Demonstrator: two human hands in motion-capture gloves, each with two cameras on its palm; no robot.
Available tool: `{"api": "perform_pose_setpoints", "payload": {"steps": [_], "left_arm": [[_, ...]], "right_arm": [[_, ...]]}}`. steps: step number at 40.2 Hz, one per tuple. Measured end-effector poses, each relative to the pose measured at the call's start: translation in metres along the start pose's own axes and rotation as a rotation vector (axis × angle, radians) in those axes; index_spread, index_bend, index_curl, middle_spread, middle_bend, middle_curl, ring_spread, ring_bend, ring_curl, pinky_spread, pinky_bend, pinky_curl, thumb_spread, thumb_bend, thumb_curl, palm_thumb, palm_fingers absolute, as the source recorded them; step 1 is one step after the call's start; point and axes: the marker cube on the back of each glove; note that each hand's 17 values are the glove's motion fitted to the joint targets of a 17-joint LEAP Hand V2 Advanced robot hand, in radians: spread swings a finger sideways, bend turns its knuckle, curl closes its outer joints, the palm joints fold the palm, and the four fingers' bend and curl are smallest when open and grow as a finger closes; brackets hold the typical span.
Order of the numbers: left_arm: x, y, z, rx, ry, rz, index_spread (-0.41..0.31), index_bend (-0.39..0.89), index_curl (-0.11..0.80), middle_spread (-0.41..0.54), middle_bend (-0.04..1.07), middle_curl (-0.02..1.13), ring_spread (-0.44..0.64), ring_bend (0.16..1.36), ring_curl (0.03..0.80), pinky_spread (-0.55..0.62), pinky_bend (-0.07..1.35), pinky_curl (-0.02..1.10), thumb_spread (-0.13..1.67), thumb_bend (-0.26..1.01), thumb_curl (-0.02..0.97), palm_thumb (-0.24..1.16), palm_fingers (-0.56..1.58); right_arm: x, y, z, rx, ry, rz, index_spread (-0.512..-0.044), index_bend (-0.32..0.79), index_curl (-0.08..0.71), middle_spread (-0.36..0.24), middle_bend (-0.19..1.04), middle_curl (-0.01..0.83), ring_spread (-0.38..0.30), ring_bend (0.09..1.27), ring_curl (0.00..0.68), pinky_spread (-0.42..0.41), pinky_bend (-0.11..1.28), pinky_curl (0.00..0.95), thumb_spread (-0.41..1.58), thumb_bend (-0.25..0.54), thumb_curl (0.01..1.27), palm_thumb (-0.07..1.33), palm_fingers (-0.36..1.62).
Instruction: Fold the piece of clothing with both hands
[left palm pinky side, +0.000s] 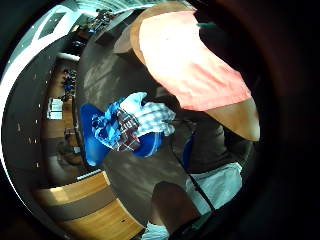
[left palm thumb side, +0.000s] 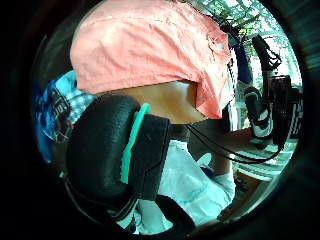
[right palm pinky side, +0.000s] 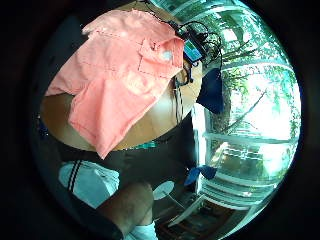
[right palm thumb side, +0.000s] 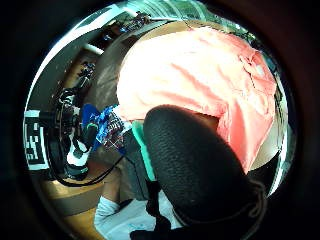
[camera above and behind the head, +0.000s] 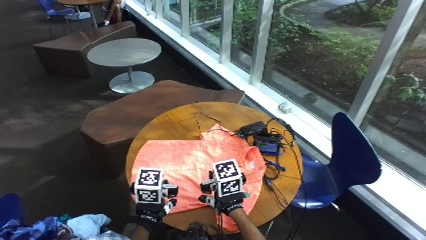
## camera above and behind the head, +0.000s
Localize person's left hand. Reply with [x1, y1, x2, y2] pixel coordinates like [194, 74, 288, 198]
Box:
[130, 181, 179, 224]

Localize person's right hand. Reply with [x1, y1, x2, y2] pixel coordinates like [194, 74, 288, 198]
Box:
[198, 170, 251, 216]

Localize white marker cube left glove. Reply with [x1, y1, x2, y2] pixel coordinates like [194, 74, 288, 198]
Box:
[133, 167, 165, 205]

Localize white marker cube glove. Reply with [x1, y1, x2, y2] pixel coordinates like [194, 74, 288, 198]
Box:
[211, 158, 246, 198]
[133, 167, 165, 205]

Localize white marker cube right glove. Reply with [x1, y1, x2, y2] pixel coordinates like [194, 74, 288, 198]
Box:
[211, 158, 246, 198]

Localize white crumpled cloth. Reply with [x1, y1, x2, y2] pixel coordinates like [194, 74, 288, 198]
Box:
[65, 213, 113, 239]

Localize orange checked shirt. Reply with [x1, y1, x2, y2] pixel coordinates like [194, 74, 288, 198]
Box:
[129, 123, 267, 233]

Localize blue electronics box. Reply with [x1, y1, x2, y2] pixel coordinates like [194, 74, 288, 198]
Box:
[255, 134, 284, 156]

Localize black electronics box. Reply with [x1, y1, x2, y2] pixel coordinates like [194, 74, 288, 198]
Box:
[236, 121, 268, 138]

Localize round wooden table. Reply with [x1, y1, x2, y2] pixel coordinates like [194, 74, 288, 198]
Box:
[123, 101, 304, 232]
[55, 0, 110, 30]

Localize blue crumpled cloth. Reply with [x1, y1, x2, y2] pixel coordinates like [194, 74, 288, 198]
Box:
[0, 215, 65, 240]

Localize brown angular bench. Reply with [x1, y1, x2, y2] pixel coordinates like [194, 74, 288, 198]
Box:
[31, 20, 138, 79]
[79, 79, 246, 179]

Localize blue plastic chair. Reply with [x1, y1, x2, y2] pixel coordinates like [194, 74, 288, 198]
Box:
[0, 192, 25, 228]
[35, 0, 91, 21]
[290, 111, 383, 210]

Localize small white window latch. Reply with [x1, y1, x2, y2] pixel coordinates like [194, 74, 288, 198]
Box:
[276, 102, 294, 114]

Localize blue cable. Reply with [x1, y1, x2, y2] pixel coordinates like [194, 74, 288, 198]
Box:
[263, 158, 288, 173]

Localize thin black cable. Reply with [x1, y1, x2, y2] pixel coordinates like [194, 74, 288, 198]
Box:
[193, 111, 240, 137]

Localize round grey pedestal table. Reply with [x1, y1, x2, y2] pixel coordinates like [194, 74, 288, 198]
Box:
[85, 37, 162, 95]

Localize white window frame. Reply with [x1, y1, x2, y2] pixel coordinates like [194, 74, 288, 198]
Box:
[125, 0, 426, 240]

